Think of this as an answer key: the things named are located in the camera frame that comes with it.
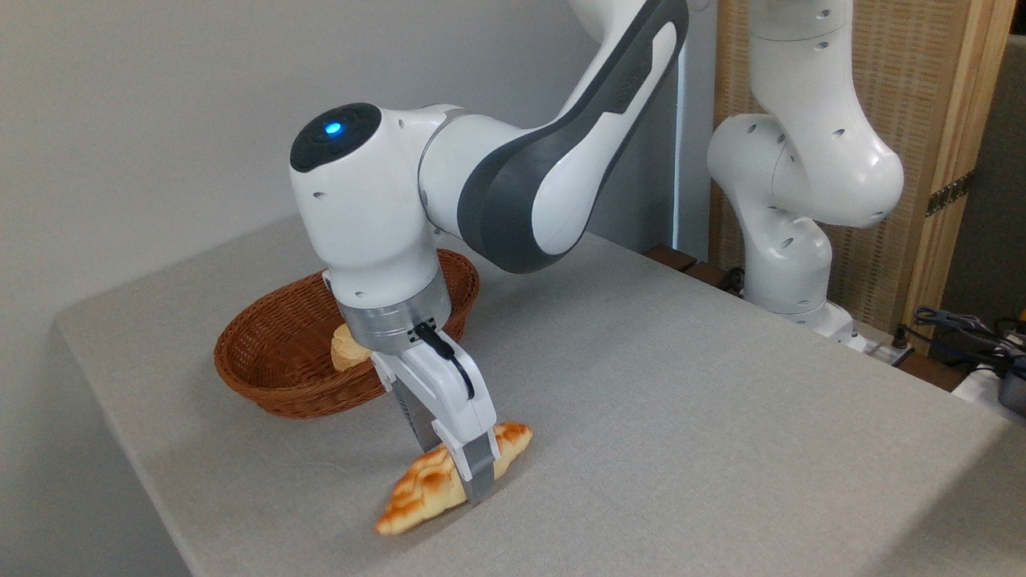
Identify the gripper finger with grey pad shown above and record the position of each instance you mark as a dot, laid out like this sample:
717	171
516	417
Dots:
418	421
479	473

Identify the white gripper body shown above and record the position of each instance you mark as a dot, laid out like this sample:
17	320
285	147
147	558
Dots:
449	393

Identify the braided golden bread loaf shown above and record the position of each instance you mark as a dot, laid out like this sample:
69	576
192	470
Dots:
421	489

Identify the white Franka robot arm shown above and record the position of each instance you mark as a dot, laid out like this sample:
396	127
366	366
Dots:
369	208

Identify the pale round bread roll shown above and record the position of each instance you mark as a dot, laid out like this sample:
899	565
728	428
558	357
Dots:
346	353

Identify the brown wicker basket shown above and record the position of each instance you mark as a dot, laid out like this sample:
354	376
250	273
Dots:
272	353

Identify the grey tablecloth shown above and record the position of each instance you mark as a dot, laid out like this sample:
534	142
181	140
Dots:
681	401

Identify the white box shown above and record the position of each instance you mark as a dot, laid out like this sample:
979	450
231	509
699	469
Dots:
974	389

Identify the brass screen hinge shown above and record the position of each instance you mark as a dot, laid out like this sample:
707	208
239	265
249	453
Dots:
950	192

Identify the dark grey device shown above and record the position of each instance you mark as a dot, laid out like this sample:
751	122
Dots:
1014	393

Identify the woven bamboo folding screen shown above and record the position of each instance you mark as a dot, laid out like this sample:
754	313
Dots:
922	80

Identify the white vertical post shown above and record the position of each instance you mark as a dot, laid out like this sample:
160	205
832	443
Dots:
697	160

